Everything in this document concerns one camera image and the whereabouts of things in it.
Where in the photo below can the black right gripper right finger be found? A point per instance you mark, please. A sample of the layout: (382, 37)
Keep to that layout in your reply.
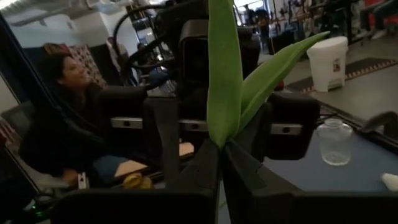
(264, 199)

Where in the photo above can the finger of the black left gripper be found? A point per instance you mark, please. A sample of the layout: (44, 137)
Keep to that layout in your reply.
(164, 140)
(261, 140)

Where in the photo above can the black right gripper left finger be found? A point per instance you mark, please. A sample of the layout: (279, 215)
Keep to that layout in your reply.
(192, 199)

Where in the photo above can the pink artificial tulip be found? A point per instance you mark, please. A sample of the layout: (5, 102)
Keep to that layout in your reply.
(224, 77)

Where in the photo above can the white artificial tulip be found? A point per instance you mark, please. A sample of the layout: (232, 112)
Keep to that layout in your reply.
(390, 182)

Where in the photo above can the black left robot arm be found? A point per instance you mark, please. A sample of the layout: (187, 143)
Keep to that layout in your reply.
(180, 12)

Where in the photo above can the clear glass vase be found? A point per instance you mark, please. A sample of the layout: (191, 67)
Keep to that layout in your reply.
(334, 146)

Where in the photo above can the blue table mat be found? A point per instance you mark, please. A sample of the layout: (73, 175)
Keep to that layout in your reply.
(311, 177)

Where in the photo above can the white trash bin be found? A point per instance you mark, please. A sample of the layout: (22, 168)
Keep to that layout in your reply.
(326, 62)

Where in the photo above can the person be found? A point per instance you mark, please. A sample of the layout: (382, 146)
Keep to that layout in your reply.
(116, 49)
(71, 74)

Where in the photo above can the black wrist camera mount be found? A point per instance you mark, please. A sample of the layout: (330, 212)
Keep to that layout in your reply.
(194, 62)

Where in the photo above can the black aluminium table frame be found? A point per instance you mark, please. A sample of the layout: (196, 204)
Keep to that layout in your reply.
(385, 141)

